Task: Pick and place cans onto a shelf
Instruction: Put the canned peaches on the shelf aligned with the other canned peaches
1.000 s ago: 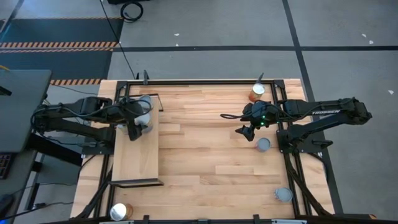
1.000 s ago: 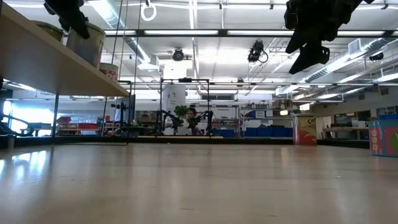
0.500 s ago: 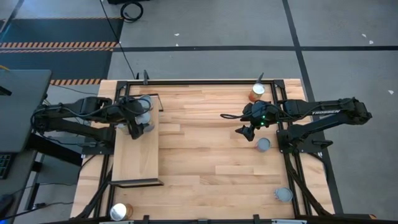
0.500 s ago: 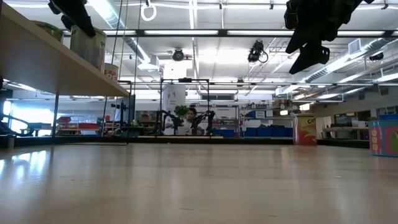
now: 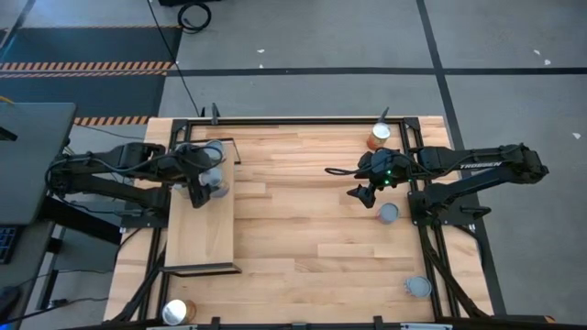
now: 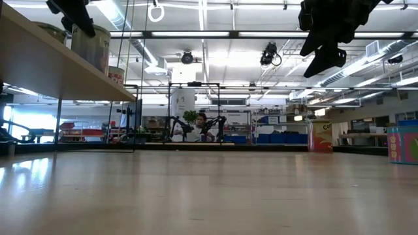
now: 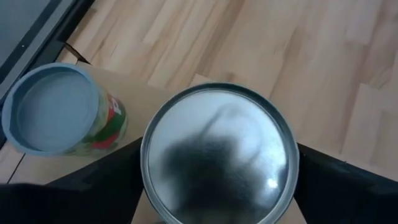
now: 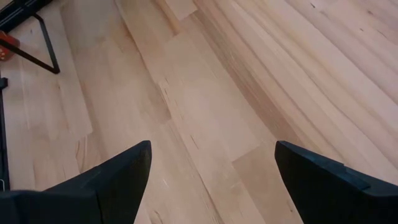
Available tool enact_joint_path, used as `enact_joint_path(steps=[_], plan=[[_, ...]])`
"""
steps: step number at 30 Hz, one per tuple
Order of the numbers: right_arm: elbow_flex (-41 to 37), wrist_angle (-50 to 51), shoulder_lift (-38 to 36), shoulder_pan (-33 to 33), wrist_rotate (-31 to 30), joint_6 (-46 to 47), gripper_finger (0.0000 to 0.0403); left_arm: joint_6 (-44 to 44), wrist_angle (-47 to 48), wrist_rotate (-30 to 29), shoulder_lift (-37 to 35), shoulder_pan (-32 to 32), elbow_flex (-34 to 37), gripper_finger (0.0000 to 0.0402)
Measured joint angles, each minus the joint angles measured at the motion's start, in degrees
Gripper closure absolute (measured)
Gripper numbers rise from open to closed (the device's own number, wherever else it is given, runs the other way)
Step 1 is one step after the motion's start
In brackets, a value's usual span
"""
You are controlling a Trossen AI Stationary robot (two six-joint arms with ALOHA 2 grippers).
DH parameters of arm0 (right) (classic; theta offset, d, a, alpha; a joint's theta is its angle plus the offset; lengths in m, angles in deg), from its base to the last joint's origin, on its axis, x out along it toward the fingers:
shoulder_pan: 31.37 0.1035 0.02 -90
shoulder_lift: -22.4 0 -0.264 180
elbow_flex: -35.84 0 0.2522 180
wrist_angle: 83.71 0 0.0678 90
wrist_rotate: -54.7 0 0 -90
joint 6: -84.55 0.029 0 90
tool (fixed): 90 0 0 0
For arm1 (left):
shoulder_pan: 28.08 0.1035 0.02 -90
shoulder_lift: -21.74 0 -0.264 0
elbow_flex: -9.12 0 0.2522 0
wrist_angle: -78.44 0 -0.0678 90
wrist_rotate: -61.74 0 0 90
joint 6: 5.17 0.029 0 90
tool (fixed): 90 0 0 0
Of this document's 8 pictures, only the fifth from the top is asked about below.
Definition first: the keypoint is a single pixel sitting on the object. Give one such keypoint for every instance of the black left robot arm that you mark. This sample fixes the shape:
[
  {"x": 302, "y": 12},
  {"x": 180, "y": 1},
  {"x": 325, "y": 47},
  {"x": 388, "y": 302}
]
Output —
[{"x": 114, "y": 158}]

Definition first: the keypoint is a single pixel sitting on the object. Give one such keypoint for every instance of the black floor tape strip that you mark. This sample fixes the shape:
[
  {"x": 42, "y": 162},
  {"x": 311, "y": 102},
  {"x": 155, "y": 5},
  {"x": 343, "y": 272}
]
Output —
[
  {"x": 321, "y": 71},
  {"x": 433, "y": 46}
]

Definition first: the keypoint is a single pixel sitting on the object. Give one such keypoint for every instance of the orange black hazard tape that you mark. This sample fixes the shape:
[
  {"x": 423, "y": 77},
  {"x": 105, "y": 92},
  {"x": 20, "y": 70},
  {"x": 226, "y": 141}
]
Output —
[
  {"x": 69, "y": 66},
  {"x": 110, "y": 121}
]

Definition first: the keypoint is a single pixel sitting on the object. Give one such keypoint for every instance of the wide can brown label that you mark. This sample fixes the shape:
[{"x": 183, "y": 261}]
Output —
[{"x": 174, "y": 312}]

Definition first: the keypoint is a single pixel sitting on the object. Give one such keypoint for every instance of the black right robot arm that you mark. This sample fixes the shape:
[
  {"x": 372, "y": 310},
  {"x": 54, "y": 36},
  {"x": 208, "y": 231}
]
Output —
[{"x": 481, "y": 165}]

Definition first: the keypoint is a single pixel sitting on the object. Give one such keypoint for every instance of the peaches can purple label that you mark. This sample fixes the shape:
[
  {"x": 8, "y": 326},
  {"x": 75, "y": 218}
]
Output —
[{"x": 212, "y": 176}]

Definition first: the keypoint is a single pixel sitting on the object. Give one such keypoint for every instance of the black keyboard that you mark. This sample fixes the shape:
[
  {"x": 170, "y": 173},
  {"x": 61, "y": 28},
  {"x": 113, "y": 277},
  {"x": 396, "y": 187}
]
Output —
[{"x": 7, "y": 245}]

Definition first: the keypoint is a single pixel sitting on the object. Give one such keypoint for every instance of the corn can orange label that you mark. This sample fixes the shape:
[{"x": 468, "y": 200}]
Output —
[{"x": 379, "y": 132}]

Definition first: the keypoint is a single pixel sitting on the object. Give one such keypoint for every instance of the black aluminium table frame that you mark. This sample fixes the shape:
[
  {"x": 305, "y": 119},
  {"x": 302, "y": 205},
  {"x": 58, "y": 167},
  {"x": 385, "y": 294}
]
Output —
[{"x": 298, "y": 121}]

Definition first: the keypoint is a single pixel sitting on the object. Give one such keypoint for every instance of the tin can red label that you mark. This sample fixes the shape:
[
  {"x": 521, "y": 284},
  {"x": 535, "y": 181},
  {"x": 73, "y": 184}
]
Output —
[{"x": 214, "y": 149}]

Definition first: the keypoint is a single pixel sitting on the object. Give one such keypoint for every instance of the dark desk top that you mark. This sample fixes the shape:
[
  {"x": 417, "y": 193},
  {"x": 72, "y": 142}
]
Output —
[{"x": 27, "y": 275}]

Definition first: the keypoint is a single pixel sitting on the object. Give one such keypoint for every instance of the dark floor mat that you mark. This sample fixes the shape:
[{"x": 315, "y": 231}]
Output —
[{"x": 91, "y": 46}]

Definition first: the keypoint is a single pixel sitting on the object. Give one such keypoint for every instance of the black box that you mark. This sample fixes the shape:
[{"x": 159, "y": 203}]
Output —
[{"x": 183, "y": 2}]

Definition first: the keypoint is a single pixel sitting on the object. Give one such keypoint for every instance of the white bar on frame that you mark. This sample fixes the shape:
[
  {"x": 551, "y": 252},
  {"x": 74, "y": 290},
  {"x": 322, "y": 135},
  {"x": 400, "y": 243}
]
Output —
[{"x": 426, "y": 327}]

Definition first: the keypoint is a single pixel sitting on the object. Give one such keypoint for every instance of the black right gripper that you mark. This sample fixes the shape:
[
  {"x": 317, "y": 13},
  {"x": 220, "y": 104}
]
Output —
[{"x": 390, "y": 165}]

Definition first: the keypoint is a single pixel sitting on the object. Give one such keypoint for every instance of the black frame bracket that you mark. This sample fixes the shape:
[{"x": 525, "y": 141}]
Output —
[
  {"x": 383, "y": 117},
  {"x": 214, "y": 112},
  {"x": 378, "y": 320},
  {"x": 215, "y": 321}
]

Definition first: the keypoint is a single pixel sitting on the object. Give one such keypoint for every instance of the wooden shelf black metal legs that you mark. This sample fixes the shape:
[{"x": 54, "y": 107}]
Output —
[{"x": 202, "y": 238}]

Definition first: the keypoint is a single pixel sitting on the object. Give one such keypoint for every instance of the carrots can white label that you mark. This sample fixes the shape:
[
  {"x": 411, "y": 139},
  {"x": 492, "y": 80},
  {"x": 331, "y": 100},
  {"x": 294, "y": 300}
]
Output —
[{"x": 418, "y": 287}]

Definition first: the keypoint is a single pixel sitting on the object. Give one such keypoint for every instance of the black desk leg frame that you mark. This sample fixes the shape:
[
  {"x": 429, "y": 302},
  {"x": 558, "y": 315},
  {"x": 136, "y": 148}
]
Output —
[{"x": 82, "y": 224}]

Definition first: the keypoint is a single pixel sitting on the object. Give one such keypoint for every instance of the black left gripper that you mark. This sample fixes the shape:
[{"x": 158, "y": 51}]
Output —
[{"x": 192, "y": 172}]

